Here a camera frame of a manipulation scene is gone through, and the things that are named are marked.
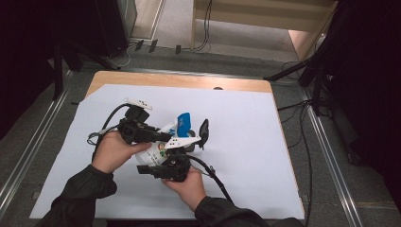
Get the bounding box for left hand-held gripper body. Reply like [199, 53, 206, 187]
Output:
[117, 97, 153, 146]

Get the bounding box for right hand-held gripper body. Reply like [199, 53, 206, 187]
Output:
[155, 135, 202, 183]

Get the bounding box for blue and white milk bag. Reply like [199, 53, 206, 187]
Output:
[135, 112, 194, 167]

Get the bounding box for clear jar with black lid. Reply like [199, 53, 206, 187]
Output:
[184, 118, 210, 153]

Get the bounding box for person's right hand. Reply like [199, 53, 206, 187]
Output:
[161, 169, 208, 212]

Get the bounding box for person's left hand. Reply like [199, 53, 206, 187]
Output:
[92, 131, 153, 174]

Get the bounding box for white paper sheet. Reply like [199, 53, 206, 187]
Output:
[29, 83, 305, 220]

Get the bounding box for black stand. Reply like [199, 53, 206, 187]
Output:
[264, 53, 332, 116]
[51, 37, 121, 101]

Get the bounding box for dark cabinet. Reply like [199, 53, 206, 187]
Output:
[96, 0, 138, 60]

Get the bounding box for light wooden shelf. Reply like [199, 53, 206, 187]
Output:
[190, 0, 340, 62]

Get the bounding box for left hand-held gripper cable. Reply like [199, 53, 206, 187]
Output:
[87, 103, 133, 162]

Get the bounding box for hand-held gripper cable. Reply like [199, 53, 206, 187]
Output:
[87, 103, 133, 162]
[188, 155, 235, 204]

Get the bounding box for right hand-held gripper cable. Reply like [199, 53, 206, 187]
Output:
[188, 155, 235, 204]

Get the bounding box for metal floor rail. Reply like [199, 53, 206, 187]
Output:
[0, 70, 74, 218]
[121, 67, 304, 83]
[301, 88, 363, 227]

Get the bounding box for white floor cable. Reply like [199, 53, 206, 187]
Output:
[105, 44, 137, 69]

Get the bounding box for black hanging cable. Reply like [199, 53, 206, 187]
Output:
[192, 0, 213, 52]

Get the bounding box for black floor cable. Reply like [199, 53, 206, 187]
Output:
[277, 98, 315, 227]

